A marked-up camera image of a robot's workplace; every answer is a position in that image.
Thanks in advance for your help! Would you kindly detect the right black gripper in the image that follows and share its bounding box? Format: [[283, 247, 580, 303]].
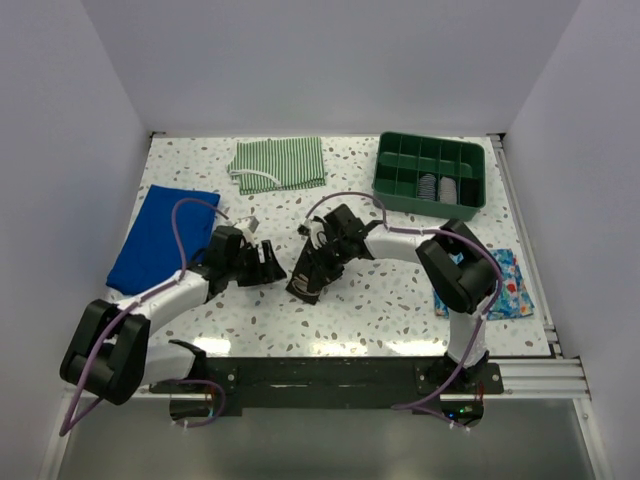
[[305, 237, 352, 295]]

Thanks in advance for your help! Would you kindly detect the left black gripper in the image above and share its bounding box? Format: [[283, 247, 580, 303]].
[[225, 239, 285, 287]]

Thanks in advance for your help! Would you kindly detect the black pinstriped underwear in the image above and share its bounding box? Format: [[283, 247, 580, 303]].
[[286, 240, 344, 305]]

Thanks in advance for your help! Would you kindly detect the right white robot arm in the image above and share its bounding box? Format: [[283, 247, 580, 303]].
[[286, 204, 503, 393]]

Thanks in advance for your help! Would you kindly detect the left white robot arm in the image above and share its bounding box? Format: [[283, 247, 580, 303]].
[[59, 225, 286, 405]]

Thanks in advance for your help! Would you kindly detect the green striped underwear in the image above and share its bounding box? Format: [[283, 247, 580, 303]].
[[227, 137, 326, 195]]

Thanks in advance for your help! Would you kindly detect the blue folded underwear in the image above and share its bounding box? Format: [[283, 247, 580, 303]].
[[106, 185, 220, 295]]

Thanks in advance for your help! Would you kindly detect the rolled blue striped underwear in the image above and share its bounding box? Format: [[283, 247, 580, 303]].
[[416, 173, 437, 201]]

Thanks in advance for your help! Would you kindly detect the rolled grey striped underwear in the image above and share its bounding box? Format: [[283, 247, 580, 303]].
[[438, 177, 458, 205]]

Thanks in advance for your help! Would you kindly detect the blue floral underwear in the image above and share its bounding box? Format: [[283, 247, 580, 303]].
[[432, 248, 536, 321]]

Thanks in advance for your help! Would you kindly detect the green divided storage bin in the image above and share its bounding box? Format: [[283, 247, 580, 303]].
[[372, 132, 487, 221]]

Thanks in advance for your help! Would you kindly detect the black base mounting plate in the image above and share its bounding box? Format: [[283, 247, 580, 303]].
[[149, 355, 506, 426]]

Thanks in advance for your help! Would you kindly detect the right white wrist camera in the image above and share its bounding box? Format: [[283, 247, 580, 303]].
[[298, 220, 326, 250]]

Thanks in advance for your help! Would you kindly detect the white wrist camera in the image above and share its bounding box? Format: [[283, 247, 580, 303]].
[[298, 220, 326, 250], [234, 216, 259, 247]]

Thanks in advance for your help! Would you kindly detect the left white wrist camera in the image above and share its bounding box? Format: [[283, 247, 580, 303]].
[[234, 216, 259, 247]]

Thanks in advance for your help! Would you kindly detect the aluminium frame rail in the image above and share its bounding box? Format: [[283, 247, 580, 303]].
[[488, 134, 591, 400]]

